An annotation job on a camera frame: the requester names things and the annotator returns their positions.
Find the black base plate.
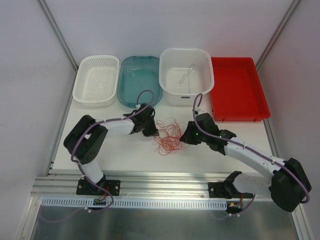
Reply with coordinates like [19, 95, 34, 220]
[75, 177, 121, 196]
[207, 182, 232, 199]

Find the purple cable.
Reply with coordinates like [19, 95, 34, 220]
[191, 93, 311, 204]
[71, 89, 156, 176]

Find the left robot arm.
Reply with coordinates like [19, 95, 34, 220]
[63, 103, 159, 195]

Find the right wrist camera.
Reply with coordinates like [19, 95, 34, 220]
[194, 107, 205, 116]

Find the red plastic tray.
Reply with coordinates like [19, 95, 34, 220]
[210, 57, 271, 122]

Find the white perforated basket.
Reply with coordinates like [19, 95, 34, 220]
[72, 55, 120, 107]

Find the white plastic tub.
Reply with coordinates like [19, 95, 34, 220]
[159, 48, 215, 106]

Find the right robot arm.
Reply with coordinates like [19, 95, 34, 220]
[179, 113, 312, 212]

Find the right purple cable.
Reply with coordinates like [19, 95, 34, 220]
[191, 93, 311, 204]

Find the orange cable bundle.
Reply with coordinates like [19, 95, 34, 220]
[151, 116, 188, 156]

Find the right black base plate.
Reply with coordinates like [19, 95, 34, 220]
[207, 182, 232, 199]

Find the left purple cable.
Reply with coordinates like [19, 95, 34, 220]
[71, 89, 156, 176]

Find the aluminium mounting rail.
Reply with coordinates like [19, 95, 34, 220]
[31, 170, 228, 200]

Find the teal transparent plastic bin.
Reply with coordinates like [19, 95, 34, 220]
[117, 56, 163, 109]

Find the white slotted cable duct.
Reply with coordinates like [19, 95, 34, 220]
[41, 196, 227, 211]

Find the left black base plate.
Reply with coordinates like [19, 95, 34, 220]
[75, 177, 121, 196]

